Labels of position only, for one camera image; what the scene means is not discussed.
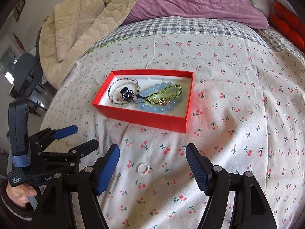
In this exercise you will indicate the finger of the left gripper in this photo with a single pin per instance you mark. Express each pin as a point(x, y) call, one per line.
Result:
point(43, 139)
point(71, 158)

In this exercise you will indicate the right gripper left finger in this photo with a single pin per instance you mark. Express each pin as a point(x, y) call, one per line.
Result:
point(55, 208)

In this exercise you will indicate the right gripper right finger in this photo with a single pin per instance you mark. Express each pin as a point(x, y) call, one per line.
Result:
point(250, 209)

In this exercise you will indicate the black beaded flower scrunchie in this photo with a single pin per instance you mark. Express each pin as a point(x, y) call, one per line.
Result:
point(126, 94)

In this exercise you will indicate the red jewelry box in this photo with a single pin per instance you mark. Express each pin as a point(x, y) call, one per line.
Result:
point(162, 98)

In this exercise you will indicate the left hand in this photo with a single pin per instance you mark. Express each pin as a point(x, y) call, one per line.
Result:
point(19, 194)

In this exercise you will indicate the grey office chair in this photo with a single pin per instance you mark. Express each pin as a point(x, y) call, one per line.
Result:
point(28, 75)

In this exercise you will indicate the cherry print bed sheet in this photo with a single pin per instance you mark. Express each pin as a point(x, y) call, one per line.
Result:
point(246, 114)

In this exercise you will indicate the beige fleece blanket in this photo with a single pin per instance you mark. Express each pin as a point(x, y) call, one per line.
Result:
point(72, 28)

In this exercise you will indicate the grey checkered sheet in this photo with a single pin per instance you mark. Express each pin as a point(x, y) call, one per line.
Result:
point(269, 38)

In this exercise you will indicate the orange plush cushion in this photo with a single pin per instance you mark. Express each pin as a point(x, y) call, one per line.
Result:
point(288, 24)

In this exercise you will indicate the purple pillow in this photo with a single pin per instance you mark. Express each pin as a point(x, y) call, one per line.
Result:
point(241, 11)

